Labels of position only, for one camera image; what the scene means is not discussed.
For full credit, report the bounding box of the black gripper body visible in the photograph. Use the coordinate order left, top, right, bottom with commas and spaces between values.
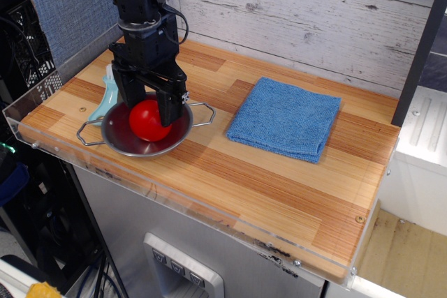
109, 15, 186, 91

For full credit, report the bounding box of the blue folded cloth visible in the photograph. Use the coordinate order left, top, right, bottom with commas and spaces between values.
226, 77, 342, 163

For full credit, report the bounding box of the white grooved sink unit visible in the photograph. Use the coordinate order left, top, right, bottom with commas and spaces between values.
378, 87, 446, 235

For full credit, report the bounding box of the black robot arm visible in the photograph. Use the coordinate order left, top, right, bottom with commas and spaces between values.
31, 0, 188, 126

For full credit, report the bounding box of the black plastic crate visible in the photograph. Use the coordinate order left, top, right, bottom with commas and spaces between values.
1, 0, 55, 91

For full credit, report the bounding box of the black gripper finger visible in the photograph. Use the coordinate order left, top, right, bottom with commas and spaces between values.
156, 84, 187, 127
112, 64, 145, 109

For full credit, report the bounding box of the steel toy appliance cabinet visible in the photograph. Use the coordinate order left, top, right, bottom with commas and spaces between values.
75, 167, 325, 297

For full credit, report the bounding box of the red ball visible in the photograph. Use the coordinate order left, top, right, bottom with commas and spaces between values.
129, 99, 172, 142

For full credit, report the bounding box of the dark right vertical post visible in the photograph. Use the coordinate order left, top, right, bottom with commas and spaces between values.
391, 0, 446, 127

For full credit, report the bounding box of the yellow object at corner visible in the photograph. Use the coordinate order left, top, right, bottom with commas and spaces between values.
25, 282, 62, 298

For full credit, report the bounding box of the steel bowl with handles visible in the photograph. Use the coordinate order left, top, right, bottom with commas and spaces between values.
77, 102, 216, 158

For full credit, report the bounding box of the light blue scrub brush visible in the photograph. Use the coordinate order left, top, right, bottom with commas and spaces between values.
88, 64, 119, 126

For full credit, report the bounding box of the clear acrylic table guard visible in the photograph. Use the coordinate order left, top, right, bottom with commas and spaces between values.
4, 41, 399, 287

